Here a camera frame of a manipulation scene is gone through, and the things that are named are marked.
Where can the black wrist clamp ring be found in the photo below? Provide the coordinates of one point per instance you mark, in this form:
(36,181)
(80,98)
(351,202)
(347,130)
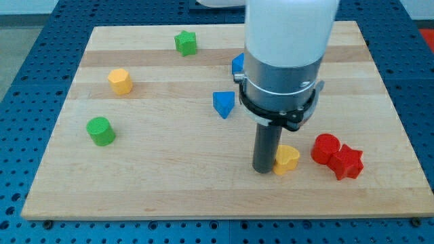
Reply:
(290,111)

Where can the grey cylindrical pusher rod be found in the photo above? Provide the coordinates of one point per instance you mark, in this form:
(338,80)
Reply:
(265,147)

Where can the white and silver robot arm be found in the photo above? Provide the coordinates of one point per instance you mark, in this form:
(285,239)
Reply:
(285,42)

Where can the yellow heart block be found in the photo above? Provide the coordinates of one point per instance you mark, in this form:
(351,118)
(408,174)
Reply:
(286,159)

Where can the red cylinder block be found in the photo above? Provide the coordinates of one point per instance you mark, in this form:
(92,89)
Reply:
(324,147)

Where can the blue triangle block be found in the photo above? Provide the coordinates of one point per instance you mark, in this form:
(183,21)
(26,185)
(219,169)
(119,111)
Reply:
(223,102)

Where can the red star block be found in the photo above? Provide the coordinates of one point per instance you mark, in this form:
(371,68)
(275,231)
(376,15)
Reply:
(346,163)

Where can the blue cube block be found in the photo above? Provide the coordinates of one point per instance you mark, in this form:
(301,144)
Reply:
(237,64)

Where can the wooden board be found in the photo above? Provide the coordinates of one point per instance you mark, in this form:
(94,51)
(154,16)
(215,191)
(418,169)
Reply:
(175,158)

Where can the green star block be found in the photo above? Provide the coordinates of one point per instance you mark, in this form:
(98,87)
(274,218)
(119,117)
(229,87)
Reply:
(186,43)

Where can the yellow hexagon block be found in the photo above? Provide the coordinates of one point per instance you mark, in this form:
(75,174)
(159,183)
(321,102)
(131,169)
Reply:
(120,81)

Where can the green cylinder block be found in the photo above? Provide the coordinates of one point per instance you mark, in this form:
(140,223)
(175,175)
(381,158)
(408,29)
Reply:
(100,131)

